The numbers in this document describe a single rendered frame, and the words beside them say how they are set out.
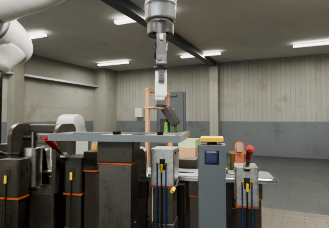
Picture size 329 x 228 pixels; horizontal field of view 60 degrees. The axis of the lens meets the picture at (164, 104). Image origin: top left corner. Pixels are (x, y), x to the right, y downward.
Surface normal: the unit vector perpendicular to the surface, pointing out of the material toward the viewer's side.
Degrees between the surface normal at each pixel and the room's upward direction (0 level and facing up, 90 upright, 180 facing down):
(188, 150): 90
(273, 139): 90
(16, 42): 115
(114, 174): 90
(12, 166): 90
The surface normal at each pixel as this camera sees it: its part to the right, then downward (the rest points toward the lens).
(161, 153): -0.19, -0.04
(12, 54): 0.84, 0.45
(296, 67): -0.42, -0.04
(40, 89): 0.91, -0.02
